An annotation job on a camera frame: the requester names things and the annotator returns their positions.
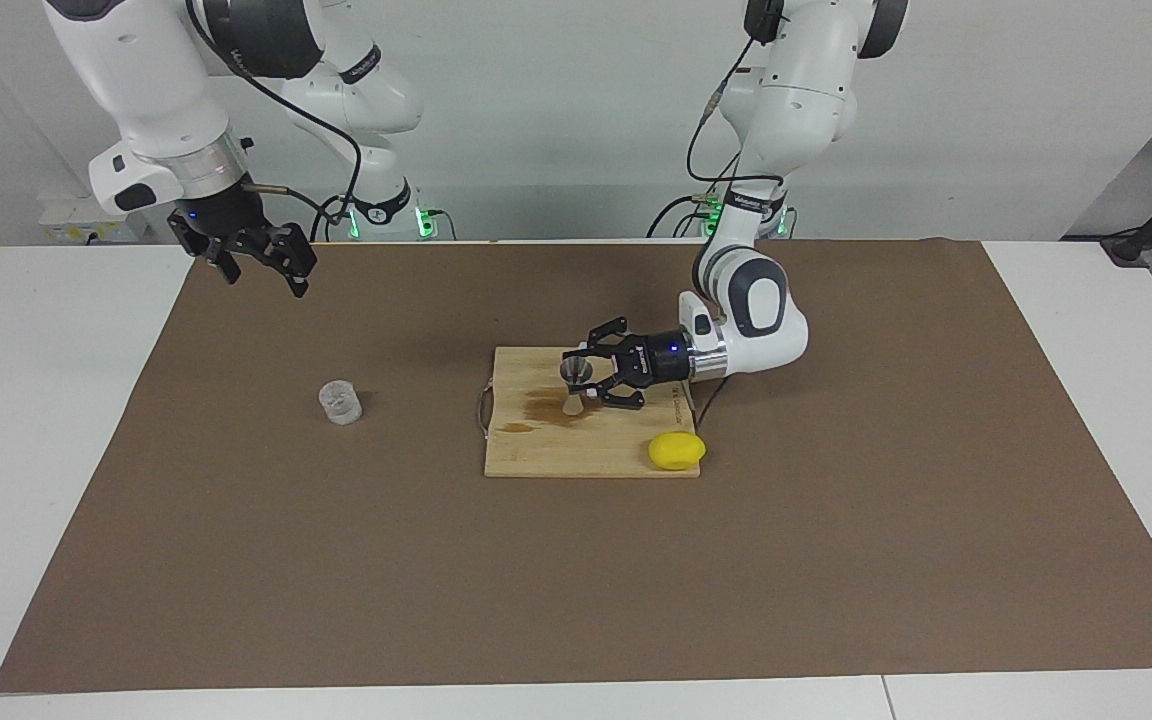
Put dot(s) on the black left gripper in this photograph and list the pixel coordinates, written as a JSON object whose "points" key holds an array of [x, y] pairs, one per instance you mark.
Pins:
{"points": [[661, 358]]}

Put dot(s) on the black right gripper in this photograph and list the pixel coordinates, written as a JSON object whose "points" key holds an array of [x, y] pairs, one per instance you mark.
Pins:
{"points": [[221, 215]]}

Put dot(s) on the metal double jigger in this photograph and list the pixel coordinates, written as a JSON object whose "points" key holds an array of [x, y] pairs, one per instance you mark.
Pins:
{"points": [[576, 372]]}

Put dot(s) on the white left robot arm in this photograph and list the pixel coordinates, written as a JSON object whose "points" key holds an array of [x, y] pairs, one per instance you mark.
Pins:
{"points": [[796, 90]]}

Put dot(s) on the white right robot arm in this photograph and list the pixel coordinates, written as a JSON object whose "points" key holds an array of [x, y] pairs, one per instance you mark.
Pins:
{"points": [[146, 80]]}

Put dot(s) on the yellow lemon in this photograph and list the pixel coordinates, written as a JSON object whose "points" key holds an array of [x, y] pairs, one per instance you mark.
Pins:
{"points": [[676, 451]]}

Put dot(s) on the wooden cutting board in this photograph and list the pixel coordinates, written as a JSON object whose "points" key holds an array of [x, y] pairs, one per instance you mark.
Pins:
{"points": [[536, 450]]}

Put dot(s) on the white power strip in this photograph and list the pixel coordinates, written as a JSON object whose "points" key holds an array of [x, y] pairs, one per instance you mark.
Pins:
{"points": [[76, 228]]}

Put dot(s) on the brown table mat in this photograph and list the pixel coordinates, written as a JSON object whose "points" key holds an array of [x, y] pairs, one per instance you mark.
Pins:
{"points": [[336, 560]]}

